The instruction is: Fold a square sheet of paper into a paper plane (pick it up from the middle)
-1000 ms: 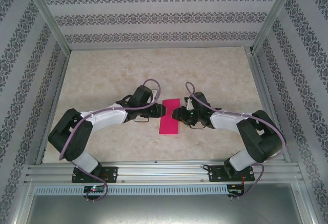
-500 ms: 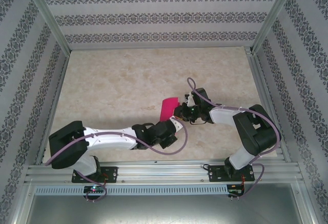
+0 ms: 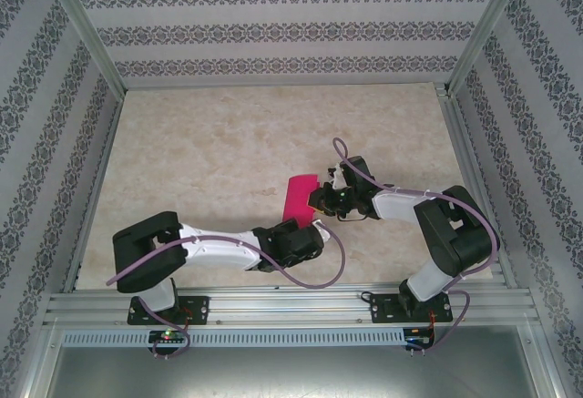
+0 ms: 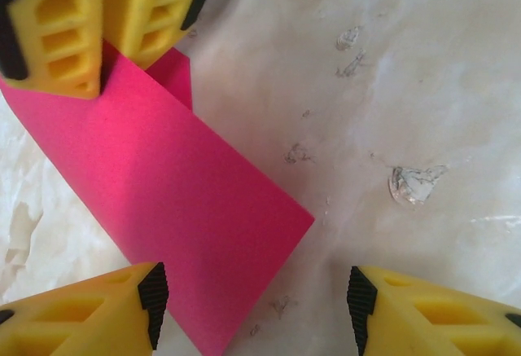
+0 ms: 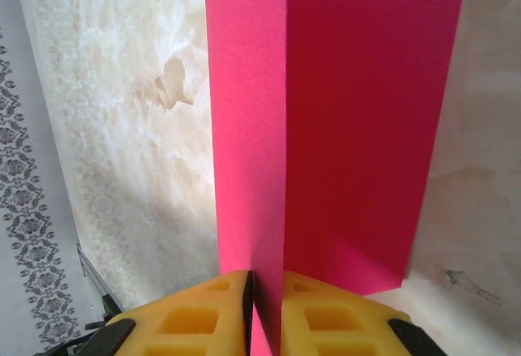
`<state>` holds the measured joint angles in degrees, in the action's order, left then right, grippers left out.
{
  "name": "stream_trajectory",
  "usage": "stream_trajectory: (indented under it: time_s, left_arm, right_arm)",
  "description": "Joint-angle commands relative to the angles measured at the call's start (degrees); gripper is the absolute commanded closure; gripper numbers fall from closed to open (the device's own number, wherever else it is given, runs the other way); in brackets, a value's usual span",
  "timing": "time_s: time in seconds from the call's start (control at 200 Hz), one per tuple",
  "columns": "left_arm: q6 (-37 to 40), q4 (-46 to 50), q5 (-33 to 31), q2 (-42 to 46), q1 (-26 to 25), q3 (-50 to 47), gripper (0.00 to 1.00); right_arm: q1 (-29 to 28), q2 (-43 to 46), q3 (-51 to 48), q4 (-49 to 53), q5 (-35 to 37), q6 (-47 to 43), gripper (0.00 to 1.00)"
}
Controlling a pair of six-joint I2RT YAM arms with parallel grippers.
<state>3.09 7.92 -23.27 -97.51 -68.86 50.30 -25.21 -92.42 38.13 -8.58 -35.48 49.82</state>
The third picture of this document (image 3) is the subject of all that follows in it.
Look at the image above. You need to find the aluminium frame post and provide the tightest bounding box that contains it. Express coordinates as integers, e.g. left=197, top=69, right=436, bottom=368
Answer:
left=38, top=0, right=128, bottom=94
left=447, top=0, right=533, bottom=95

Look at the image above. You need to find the slotted grey cable duct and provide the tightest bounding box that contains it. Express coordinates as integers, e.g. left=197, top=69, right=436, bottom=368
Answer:
left=61, top=327, right=436, bottom=347

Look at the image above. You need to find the purple cable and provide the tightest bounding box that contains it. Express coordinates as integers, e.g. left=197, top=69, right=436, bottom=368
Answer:
left=105, top=220, right=346, bottom=361
left=332, top=137, right=502, bottom=356

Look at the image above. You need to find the grey metal panel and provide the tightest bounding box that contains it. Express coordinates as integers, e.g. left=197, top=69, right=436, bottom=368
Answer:
left=20, top=345, right=561, bottom=398

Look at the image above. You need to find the aluminium side rail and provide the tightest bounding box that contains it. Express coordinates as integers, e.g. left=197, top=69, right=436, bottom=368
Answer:
left=434, top=82, right=519, bottom=288
left=61, top=89, right=127, bottom=293

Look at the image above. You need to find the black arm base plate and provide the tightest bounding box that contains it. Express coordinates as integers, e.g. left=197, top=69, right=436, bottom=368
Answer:
left=369, top=292, right=453, bottom=325
left=127, top=295, right=211, bottom=326

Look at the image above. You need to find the long aluminium mounting rail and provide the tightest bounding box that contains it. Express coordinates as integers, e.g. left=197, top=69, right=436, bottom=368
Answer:
left=43, top=281, right=541, bottom=326

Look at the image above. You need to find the pink paper sheet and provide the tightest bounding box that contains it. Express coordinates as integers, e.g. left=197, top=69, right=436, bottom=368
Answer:
left=281, top=173, right=321, bottom=227

